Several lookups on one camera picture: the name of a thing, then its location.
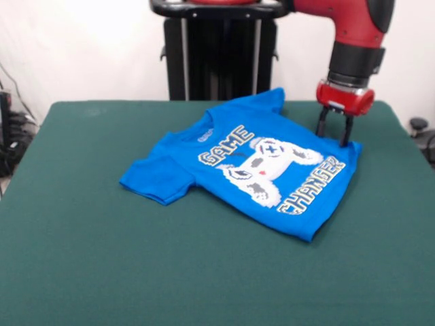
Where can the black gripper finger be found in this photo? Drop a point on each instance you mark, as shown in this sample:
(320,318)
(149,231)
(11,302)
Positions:
(346,132)
(321,124)

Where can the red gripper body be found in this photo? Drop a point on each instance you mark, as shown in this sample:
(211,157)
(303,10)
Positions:
(343,100)

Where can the blue game controller print t-shirt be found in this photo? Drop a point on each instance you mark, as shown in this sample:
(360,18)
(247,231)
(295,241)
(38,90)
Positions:
(156,176)

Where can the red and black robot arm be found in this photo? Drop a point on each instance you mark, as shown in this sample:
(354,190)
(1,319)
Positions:
(357,34)

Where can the black office chair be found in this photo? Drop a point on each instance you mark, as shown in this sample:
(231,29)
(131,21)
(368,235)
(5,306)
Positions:
(425,136)

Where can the dark green table cloth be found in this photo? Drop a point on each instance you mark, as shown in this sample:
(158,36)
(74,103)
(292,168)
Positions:
(136,271)

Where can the black computer box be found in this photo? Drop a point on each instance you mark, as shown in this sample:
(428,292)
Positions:
(4,115)

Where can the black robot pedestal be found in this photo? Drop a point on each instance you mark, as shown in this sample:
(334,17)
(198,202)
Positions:
(221,51)

